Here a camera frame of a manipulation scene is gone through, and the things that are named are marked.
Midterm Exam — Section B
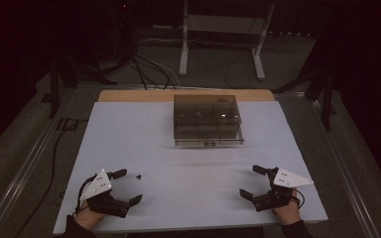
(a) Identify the white floor cable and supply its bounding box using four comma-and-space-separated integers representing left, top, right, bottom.
138, 37, 188, 48

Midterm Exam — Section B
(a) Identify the white metal stand frame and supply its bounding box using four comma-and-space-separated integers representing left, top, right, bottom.
179, 0, 276, 81

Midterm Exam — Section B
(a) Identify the person's right hand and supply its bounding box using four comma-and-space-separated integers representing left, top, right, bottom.
272, 193, 303, 227

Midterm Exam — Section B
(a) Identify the right hand-held gripper black cable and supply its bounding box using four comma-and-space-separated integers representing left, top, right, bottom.
289, 187, 307, 209

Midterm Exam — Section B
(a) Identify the aluminium frame rail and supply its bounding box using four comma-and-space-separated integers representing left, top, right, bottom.
0, 88, 82, 238
306, 97, 381, 238
75, 82, 312, 97

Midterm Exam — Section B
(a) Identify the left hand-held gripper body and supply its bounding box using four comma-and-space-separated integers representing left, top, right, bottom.
79, 169, 131, 219

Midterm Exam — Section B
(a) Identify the hand-held gripper black cable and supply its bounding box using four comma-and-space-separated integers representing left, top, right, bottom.
289, 187, 307, 209
74, 175, 97, 213

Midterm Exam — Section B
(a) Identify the black floor cable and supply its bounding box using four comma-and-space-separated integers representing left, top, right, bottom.
11, 118, 90, 238

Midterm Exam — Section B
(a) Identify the left hand-held gripper black cable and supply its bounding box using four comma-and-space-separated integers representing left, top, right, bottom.
74, 175, 97, 213

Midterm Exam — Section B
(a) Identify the black tripod stand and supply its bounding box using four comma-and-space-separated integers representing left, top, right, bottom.
271, 31, 338, 132
41, 54, 118, 120

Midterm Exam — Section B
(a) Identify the dark transparent drawer box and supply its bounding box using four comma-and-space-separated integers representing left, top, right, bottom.
173, 94, 245, 148

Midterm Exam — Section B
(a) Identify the person's left hand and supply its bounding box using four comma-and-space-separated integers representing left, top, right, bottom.
73, 201, 107, 231

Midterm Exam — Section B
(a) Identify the bundle of black cables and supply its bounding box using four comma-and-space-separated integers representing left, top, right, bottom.
130, 49, 180, 91

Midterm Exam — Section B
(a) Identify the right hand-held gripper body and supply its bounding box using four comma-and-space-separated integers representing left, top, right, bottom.
252, 167, 315, 213

